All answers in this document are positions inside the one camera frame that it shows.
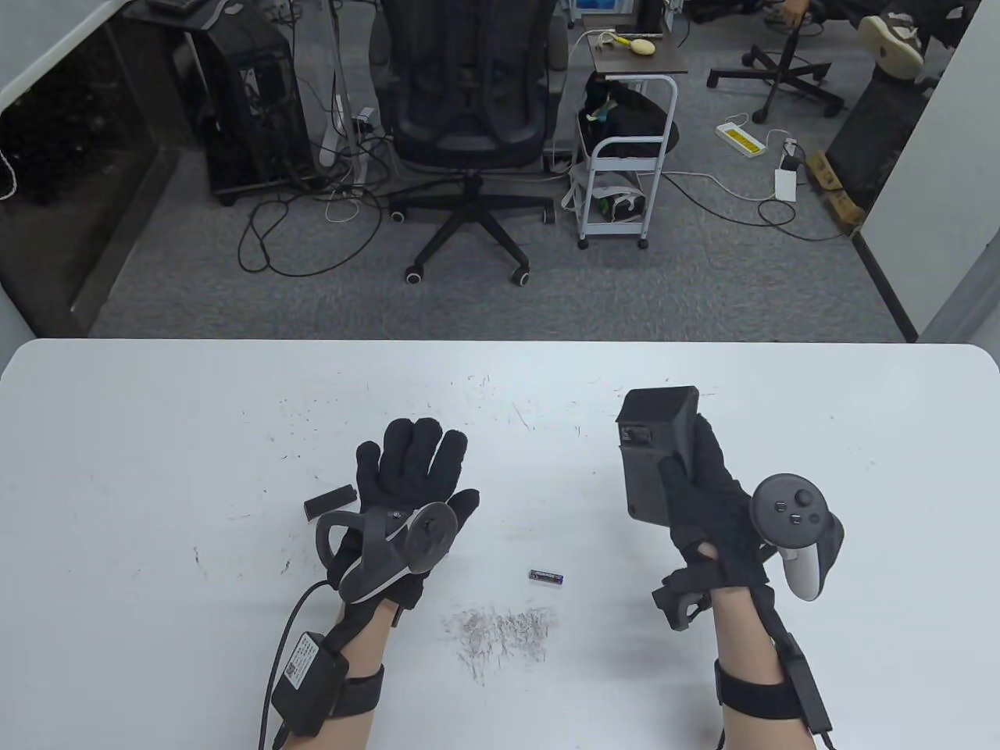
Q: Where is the person's left hand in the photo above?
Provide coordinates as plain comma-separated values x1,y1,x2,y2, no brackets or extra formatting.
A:
327,418,481,611

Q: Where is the person's right hand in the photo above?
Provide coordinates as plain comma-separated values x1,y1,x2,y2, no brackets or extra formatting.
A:
659,414,776,592

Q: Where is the black calculator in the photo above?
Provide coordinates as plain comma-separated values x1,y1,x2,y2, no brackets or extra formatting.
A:
616,386,700,526

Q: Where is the black battery cover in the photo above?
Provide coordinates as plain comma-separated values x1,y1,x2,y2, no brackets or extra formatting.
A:
303,484,359,523

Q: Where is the person's right forearm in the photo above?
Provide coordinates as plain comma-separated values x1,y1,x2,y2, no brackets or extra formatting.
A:
707,584,805,750

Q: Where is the person's left forearm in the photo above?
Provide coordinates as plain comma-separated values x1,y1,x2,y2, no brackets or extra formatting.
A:
316,598,399,750

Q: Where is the black white hand controller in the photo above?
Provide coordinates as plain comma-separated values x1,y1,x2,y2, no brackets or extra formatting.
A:
314,502,459,604
750,473,846,602

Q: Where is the plain black sensor box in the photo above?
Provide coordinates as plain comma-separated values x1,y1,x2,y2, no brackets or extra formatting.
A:
780,634,834,735

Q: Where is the black box with white label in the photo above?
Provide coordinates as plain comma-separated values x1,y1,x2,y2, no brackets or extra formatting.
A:
270,631,350,737

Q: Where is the white black bag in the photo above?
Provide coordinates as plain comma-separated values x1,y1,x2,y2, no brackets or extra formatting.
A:
569,164,649,223

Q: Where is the plain white power strip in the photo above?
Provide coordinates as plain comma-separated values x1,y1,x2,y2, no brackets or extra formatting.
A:
319,94,350,169

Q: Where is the black mesh office chair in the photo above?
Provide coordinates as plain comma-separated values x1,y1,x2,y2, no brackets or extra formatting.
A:
367,0,571,286

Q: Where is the white yellow power strip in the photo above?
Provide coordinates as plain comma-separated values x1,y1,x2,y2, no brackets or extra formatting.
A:
715,117,770,159

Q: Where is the black computer tower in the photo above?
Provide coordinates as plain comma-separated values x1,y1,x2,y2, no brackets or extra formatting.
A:
191,12,313,205

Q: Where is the black partition panel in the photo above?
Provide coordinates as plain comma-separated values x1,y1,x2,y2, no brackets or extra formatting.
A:
828,74,934,212

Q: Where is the black swivel chair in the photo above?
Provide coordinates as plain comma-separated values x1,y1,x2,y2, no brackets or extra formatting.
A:
707,0,846,124

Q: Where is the white cart with wooden top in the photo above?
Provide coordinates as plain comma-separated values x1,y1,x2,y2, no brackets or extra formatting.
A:
574,30,690,251

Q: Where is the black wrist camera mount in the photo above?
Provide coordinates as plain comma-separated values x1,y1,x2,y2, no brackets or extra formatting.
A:
652,566,716,632

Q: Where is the black forearm strap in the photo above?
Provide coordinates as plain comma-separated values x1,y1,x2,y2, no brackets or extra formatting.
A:
715,659,805,721
332,664,385,720

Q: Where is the black cable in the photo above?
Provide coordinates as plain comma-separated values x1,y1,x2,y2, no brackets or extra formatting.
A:
258,582,330,750

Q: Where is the bundle of black floor cables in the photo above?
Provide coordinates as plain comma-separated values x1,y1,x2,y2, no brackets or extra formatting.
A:
238,133,391,278

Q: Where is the white metal frame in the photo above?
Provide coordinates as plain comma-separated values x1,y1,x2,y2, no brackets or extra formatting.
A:
330,0,370,184

